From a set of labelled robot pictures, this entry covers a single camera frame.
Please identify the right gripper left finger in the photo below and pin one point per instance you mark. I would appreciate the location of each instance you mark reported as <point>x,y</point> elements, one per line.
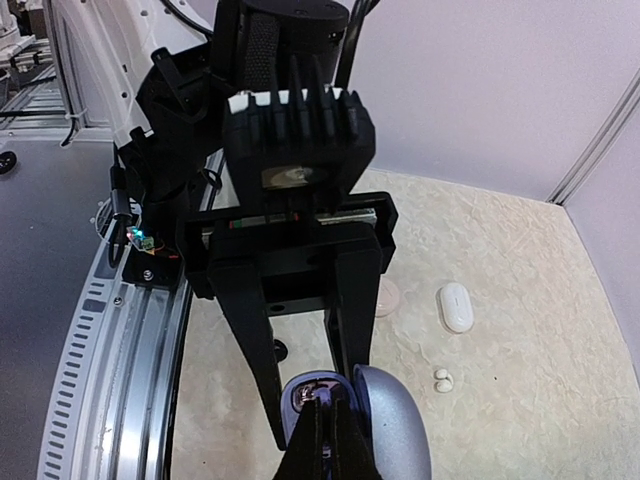
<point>304,456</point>

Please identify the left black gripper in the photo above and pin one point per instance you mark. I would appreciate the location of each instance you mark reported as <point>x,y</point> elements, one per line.
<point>258,268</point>

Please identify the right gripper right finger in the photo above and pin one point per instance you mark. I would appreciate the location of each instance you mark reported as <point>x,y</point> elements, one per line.
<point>350,456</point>

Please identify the blue earbud charging case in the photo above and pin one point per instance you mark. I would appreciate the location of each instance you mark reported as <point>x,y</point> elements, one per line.
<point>387,415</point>

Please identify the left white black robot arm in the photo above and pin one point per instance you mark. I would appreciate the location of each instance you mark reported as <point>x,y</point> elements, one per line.
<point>161,69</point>

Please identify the white oblong charging case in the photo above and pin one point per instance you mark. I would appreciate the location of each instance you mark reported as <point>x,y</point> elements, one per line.
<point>456,308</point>

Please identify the white earbud left centre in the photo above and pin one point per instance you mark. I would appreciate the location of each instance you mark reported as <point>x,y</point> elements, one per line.
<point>444,382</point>

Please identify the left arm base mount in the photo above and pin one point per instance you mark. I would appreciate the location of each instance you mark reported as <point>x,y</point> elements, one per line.
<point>153,185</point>

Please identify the aluminium front rail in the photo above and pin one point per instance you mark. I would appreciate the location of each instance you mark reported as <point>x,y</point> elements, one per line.
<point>90,364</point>

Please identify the left aluminium corner post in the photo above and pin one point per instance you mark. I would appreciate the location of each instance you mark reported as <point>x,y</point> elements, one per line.
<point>599,146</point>

